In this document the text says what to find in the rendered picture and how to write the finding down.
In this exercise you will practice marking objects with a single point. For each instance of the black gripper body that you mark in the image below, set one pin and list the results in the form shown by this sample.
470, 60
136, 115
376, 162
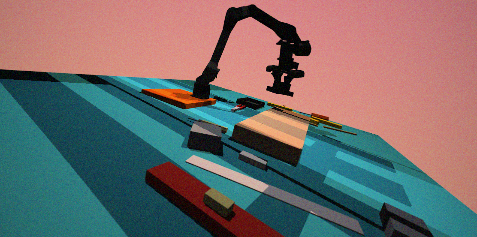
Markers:
284, 66

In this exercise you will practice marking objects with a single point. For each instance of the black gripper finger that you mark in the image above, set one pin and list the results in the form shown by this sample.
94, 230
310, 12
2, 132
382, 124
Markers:
287, 81
277, 77

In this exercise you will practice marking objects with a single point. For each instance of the tan wooden floor panel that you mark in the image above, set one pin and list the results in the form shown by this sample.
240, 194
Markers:
276, 131

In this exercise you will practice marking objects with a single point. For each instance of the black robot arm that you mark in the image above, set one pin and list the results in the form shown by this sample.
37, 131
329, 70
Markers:
283, 30

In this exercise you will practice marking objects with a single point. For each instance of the awl with red handle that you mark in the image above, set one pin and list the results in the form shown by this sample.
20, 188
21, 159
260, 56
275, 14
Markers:
238, 107

